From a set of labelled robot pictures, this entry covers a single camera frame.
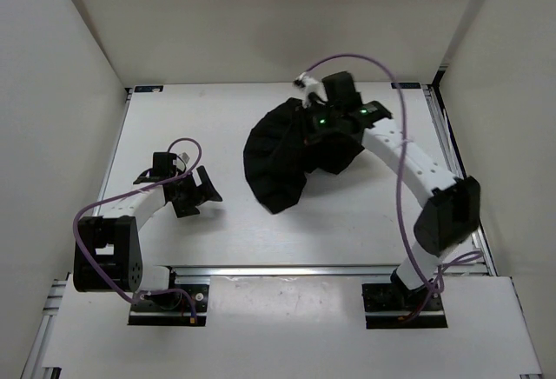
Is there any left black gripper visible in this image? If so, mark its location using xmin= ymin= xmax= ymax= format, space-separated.
xmin=170 ymin=165 xmax=221 ymax=217

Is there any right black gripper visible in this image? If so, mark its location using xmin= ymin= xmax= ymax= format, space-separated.
xmin=281 ymin=101 xmax=342 ymax=148

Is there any black skirt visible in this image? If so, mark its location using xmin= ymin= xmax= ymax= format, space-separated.
xmin=243 ymin=97 xmax=363 ymax=215

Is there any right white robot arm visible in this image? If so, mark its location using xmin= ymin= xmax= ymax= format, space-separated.
xmin=302 ymin=94 xmax=480 ymax=309

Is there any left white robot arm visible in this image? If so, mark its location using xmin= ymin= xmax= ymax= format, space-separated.
xmin=73 ymin=166 xmax=222 ymax=309

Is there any front white board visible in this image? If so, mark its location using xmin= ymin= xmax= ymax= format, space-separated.
xmin=43 ymin=276 xmax=540 ymax=378

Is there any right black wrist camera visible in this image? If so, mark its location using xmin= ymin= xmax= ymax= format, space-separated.
xmin=293 ymin=71 xmax=363 ymax=109

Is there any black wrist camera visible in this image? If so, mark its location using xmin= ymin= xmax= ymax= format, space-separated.
xmin=293 ymin=71 xmax=363 ymax=109
xmin=134 ymin=152 xmax=189 ymax=184

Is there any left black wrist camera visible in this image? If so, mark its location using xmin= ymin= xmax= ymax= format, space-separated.
xmin=134 ymin=152 xmax=189 ymax=184

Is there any aluminium frame rail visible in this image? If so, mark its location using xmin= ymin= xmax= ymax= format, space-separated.
xmin=169 ymin=263 xmax=496 ymax=280

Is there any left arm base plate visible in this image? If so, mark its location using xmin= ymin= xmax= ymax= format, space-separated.
xmin=128 ymin=276 xmax=210 ymax=328

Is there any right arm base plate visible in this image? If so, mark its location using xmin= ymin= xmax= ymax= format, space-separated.
xmin=361 ymin=283 xmax=448 ymax=329

